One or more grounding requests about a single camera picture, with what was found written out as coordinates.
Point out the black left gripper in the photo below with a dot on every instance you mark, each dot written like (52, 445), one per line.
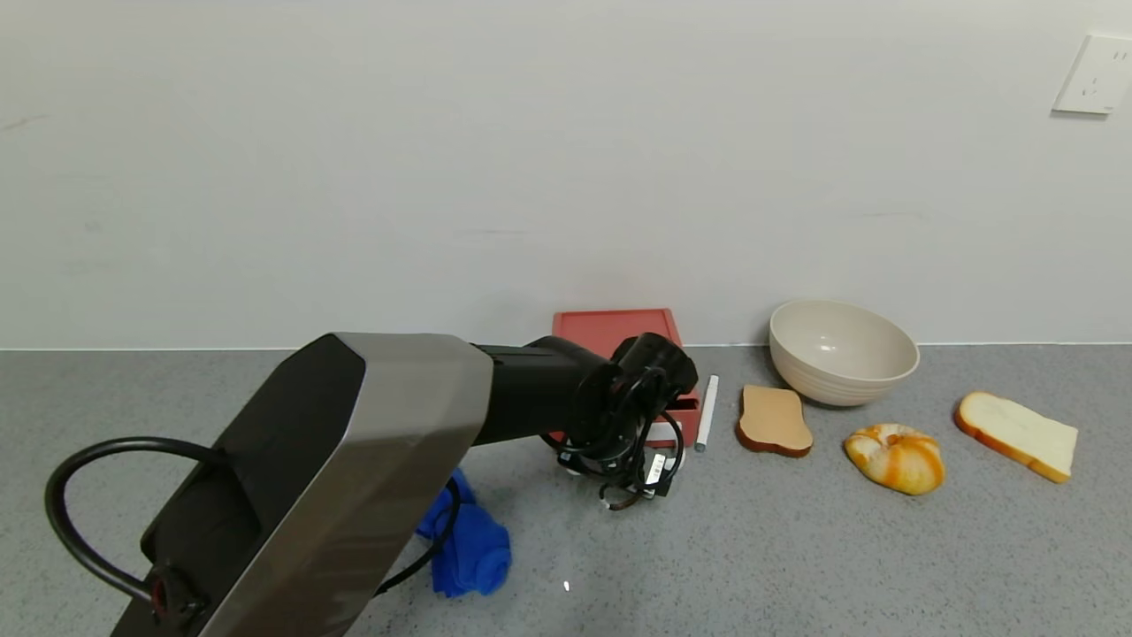
(656, 470)

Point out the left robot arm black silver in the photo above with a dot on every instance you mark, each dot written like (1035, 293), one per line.
(354, 460)

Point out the red drawer cabinet shell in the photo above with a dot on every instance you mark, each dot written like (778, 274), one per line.
(601, 326)

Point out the white pen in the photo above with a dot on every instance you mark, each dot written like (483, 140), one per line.
(707, 414)

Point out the brown toast slice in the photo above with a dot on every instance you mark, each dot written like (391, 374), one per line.
(774, 420)

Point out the blue rolled cloth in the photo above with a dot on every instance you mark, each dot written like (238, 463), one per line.
(478, 553)

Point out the beige bowl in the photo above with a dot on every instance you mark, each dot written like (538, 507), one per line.
(840, 354)

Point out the orange glazed bread roll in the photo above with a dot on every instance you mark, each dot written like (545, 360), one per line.
(895, 458)

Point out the white bread slice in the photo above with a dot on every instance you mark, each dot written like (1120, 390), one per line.
(1017, 433)

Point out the white wall socket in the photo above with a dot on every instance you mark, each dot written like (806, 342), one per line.
(1095, 75)

